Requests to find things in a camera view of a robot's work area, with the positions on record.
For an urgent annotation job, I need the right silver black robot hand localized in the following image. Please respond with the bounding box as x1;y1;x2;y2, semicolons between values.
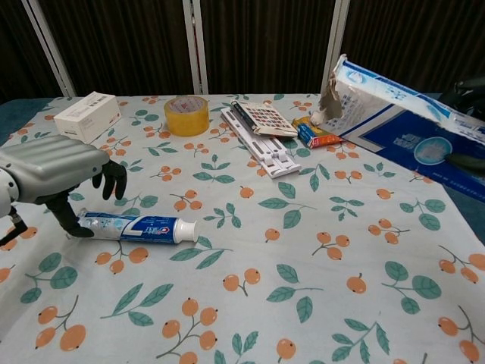
441;77;485;171

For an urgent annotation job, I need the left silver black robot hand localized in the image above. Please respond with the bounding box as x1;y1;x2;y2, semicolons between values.
0;134;128;239

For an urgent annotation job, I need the blue white carton box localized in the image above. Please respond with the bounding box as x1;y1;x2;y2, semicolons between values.
310;53;485;190

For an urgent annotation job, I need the blue white toothpaste tube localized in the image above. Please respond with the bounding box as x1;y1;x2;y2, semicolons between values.
75;210;199;246

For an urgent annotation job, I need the small white cardboard box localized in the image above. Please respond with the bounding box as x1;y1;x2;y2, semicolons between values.
53;91;122;146

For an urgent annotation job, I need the orange snack packet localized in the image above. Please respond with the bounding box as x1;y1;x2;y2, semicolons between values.
291;115;344;149

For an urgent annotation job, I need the teal blue table cover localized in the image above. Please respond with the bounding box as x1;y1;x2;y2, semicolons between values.
0;89;485;246

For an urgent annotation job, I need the dark slatted partition panel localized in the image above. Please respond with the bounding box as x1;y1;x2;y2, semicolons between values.
333;0;485;96
0;0;66;104
37;0;196;96
199;0;337;95

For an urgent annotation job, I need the yellow packing tape roll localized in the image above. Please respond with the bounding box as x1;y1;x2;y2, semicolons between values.
163;96;211;137

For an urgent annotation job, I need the black pen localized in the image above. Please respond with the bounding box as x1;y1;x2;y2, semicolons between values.
231;101;252;132

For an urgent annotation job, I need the colour swatch card pack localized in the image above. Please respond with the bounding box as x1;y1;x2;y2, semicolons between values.
230;100;299;137

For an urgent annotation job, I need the white folding stand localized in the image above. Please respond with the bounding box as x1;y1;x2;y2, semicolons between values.
221;106;303;179

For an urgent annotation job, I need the floral fruit print tablecloth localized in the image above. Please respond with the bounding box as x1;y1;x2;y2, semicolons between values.
0;93;485;364

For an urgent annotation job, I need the white partition frame post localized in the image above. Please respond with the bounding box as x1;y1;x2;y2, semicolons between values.
181;0;209;95
20;0;79;98
320;0;350;94

